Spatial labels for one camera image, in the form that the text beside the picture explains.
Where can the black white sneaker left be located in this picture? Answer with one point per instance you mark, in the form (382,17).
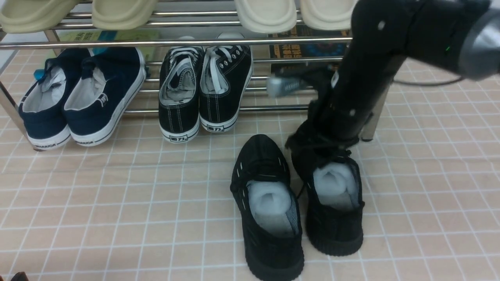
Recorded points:
(179,91)

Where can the silver metal shoe rack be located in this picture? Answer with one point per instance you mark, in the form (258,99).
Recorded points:
(54,43)

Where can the black white sneaker right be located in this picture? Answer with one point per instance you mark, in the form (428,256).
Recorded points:
(226,73)

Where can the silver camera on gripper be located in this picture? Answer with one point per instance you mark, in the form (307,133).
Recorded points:
(277,86)

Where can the black knit shoe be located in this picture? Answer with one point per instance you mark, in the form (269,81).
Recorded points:
(269,209)
(332,181)

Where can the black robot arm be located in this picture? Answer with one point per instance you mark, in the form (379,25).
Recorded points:
(458,36)

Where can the black white sneaker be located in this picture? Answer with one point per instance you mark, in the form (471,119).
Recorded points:
(226,73)
(179,91)

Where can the cream slipper far right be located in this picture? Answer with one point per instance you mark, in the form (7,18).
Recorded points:
(327,14)

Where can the navy canvas sneaker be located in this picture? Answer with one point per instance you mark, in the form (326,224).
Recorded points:
(109,81)
(41,109)

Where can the navy canvas sneaker left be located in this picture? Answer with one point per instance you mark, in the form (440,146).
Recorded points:
(41,109)

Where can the cream slipper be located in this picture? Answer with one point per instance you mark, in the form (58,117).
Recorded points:
(267,16)
(327,14)

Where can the beige slipper far left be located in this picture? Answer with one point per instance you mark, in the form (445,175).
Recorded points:
(28,16)

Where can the beige slipper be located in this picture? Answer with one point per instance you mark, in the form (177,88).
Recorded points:
(28,16)
(121,14)

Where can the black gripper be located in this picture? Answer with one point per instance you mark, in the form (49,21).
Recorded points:
(376,52)

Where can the navy canvas sneaker right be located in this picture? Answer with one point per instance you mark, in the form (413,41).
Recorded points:
(109,81)

